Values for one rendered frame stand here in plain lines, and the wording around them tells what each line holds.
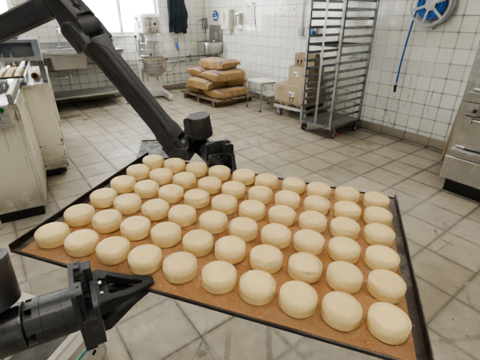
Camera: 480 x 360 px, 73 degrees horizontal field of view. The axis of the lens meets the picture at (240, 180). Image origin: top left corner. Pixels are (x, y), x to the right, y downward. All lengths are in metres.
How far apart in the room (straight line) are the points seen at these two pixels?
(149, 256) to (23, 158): 2.23
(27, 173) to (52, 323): 2.29
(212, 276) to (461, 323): 1.69
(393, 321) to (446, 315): 1.58
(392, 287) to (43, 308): 0.44
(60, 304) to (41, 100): 2.88
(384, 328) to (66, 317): 0.38
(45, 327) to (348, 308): 0.37
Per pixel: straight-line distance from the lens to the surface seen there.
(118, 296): 0.47
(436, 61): 4.25
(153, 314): 1.82
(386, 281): 0.52
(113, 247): 0.54
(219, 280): 0.47
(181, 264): 0.49
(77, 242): 0.57
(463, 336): 1.99
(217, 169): 0.75
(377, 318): 0.46
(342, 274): 0.50
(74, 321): 0.48
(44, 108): 3.29
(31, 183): 2.75
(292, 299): 0.45
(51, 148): 3.39
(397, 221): 0.70
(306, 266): 0.50
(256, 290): 0.45
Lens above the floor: 1.33
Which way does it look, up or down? 26 degrees down
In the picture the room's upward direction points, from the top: straight up
